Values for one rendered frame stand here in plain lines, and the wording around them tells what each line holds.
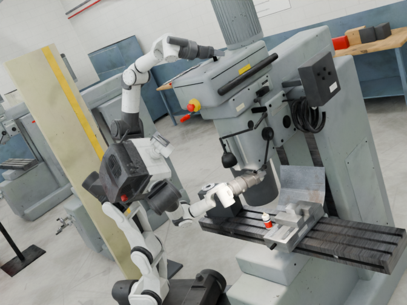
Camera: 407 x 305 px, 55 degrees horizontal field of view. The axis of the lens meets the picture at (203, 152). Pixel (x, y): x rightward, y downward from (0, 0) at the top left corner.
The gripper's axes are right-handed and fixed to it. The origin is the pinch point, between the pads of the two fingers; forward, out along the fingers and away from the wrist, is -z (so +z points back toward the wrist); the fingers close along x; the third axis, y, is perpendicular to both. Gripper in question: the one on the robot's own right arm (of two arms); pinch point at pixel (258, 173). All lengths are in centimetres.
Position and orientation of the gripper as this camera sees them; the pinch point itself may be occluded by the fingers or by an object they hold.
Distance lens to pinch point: 217.3
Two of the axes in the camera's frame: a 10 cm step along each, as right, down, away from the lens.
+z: -8.3, 4.6, -3.1
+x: -4.3, -1.7, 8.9
